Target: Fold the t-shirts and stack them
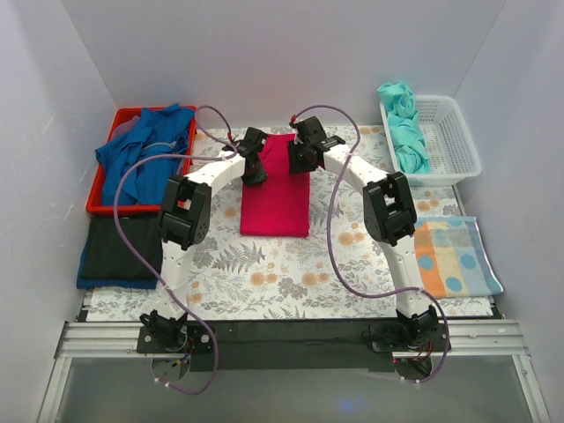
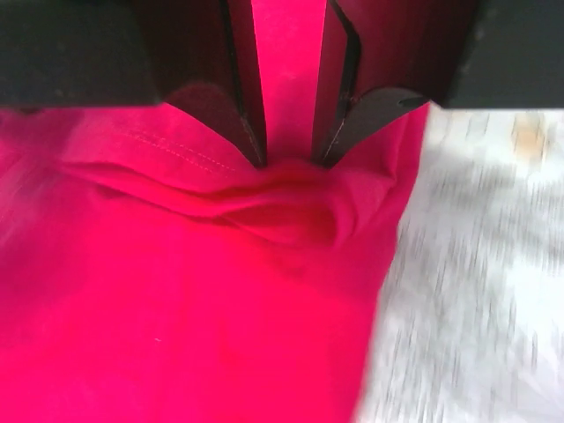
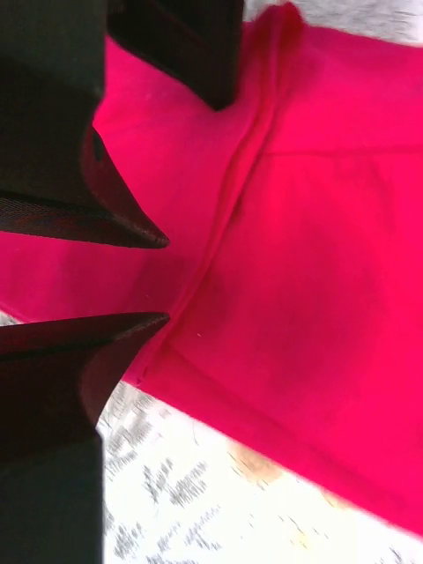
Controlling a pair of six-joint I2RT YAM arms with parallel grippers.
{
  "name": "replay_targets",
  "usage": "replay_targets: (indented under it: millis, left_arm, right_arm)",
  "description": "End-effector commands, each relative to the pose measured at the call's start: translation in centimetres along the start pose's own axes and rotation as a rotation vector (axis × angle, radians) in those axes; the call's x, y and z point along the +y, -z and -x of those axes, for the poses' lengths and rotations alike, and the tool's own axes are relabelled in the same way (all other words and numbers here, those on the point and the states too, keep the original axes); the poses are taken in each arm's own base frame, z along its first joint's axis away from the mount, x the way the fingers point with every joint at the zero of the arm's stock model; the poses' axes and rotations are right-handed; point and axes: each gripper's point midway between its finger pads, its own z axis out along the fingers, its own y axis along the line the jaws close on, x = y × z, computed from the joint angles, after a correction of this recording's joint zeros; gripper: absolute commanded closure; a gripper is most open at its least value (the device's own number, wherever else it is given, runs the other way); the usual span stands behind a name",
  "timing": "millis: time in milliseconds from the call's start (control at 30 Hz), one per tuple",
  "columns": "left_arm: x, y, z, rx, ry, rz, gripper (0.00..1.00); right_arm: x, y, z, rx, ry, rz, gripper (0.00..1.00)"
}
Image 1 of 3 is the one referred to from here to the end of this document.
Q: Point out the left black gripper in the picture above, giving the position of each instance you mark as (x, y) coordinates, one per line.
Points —
(255, 172)

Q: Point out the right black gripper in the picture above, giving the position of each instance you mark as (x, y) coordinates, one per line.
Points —
(298, 158)

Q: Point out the magenta t shirt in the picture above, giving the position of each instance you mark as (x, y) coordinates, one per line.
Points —
(278, 207)

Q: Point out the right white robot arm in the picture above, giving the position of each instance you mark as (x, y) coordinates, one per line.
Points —
(389, 217)

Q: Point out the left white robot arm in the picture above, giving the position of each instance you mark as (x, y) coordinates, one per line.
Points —
(184, 221)

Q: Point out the floral table mat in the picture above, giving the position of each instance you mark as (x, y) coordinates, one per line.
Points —
(244, 278)

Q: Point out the blue crumpled t shirt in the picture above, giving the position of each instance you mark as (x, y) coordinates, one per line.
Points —
(136, 154)

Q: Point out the teal crumpled t shirt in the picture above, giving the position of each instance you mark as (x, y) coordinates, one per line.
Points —
(403, 119)

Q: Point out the white plastic basket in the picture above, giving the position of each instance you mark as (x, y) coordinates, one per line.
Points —
(453, 154)

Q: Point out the red plastic bin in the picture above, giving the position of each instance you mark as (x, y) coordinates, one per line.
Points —
(103, 194)

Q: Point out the colourful dotted towel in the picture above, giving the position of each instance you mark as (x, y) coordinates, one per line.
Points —
(452, 259)

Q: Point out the dark blue folded t shirt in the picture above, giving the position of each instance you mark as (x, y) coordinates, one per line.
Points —
(88, 283)

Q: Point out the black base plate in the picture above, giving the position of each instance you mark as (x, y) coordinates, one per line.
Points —
(283, 345)

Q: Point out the aluminium rail frame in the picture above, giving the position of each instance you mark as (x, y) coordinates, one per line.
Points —
(468, 337)

